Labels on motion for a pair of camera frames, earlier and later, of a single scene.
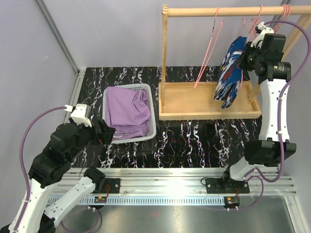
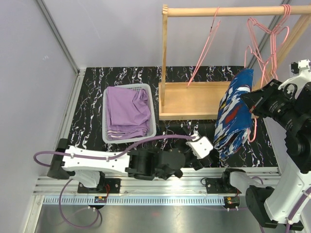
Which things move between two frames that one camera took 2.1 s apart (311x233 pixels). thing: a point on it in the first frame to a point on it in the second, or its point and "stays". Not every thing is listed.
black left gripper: (105, 139) to (196, 164)
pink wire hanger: (254, 23) to (254, 117)
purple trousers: (128, 111) stays
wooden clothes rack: (195, 100) stays
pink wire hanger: (210, 52) to (189, 81)
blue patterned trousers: (230, 74) to (234, 122)
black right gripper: (241, 61) to (257, 101)
